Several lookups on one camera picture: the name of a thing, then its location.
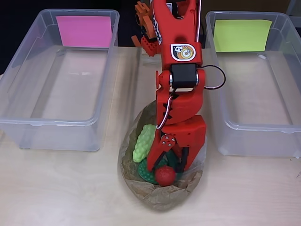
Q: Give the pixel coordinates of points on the light green toy grapes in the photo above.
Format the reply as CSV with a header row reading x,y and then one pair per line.
x,y
143,141

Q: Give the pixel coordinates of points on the dark green toy cucumber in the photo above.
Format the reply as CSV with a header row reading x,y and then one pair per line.
x,y
170,160

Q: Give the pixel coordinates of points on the dark green bumpy toy broccoli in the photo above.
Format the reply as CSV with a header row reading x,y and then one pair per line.
x,y
145,174

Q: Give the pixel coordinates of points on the red toy strawberry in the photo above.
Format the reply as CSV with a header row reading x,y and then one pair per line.
x,y
164,175

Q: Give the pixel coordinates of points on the clear plastic bin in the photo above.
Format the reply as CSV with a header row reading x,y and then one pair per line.
x,y
58,136
258,143

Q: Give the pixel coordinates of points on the crumpled brown paper bag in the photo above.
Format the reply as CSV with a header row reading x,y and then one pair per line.
x,y
164,197

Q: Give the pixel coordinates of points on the wooden base block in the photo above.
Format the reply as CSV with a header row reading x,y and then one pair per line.
x,y
150,61

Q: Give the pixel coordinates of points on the yellow paper note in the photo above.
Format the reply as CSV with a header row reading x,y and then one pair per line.
x,y
242,35

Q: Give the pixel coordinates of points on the orange printed clamp part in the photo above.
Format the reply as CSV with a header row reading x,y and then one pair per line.
x,y
147,23

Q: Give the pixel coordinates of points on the pink paper note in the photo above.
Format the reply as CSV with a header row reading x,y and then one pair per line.
x,y
84,31

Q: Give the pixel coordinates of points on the grey furniture frame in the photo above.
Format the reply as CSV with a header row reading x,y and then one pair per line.
x,y
294,7

